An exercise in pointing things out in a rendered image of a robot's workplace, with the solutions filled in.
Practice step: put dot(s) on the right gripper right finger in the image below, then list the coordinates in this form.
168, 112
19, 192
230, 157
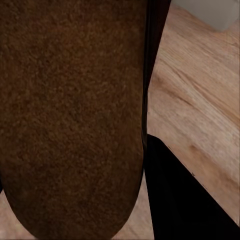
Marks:
181, 209

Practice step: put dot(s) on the sandal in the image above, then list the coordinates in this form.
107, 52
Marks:
74, 79

